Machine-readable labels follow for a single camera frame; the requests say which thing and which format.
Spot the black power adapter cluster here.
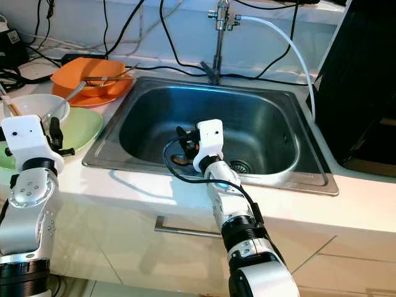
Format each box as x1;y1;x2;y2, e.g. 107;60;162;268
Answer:
0;25;32;69

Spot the white flat box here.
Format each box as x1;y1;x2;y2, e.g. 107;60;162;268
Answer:
20;59;59;80

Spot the chrome sink faucet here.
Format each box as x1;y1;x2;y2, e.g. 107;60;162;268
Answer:
199;0;242;84

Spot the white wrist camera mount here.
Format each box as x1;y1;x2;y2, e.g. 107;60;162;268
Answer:
1;114;64;175
192;119;225;173

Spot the orange plate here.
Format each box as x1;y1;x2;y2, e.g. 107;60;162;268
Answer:
59;74;134;108

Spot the stainless steel kitchen sink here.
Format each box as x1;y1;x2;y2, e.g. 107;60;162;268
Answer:
82;75;340;196

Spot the white water hose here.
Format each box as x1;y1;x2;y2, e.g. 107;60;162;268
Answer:
240;15;316;121

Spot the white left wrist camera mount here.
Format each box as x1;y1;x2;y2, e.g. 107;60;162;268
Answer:
1;114;64;175

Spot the white bowl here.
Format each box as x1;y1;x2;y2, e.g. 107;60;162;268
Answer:
6;94;71;124

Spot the wooden chopstick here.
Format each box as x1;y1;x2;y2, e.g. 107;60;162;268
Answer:
3;93;20;118

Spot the light green plate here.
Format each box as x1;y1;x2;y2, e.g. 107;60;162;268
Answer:
0;106;104;171

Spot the metal utensil across orange bowl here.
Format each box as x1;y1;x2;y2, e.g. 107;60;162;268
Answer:
84;64;140;87

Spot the flat black power brick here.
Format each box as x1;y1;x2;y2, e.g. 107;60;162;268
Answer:
61;53;106;64

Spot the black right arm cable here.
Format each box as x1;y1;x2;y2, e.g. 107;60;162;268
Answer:
164;137;260;223

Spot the golden spoon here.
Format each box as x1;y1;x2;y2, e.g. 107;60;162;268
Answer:
170;155;192;166

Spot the long metal cabinet handle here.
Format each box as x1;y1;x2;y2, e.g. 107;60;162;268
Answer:
154;215;223;241

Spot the black wall cable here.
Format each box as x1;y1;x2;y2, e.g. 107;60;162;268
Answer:
252;0;298;79
158;0;202;70

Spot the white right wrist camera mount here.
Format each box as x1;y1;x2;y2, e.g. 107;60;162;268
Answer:
192;119;225;173

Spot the sink drain strainer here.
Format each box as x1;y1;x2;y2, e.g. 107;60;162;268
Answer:
229;160;251;175

